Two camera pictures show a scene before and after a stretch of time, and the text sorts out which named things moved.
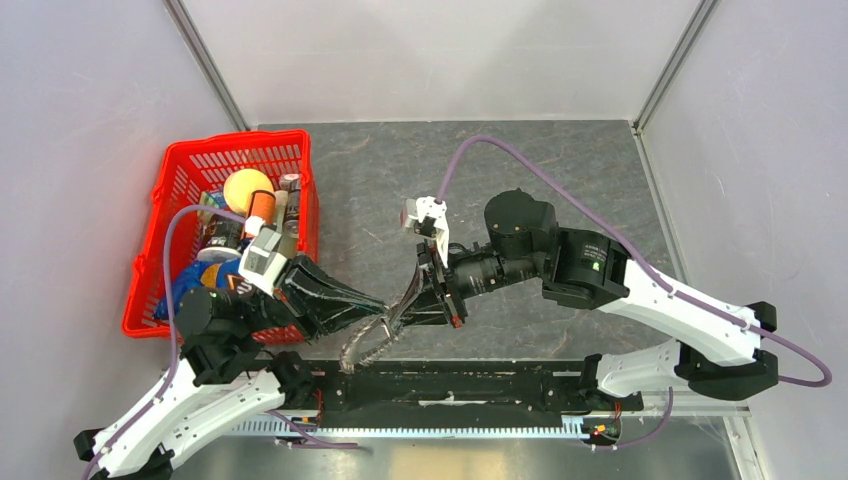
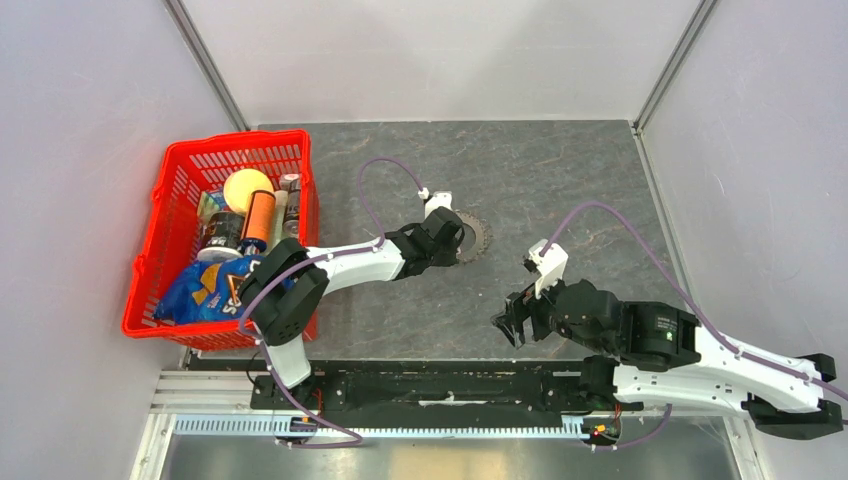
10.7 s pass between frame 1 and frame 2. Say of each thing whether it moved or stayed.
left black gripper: moved
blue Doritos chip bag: stayed
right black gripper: moved
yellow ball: stayed
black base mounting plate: stayed
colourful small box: stayed
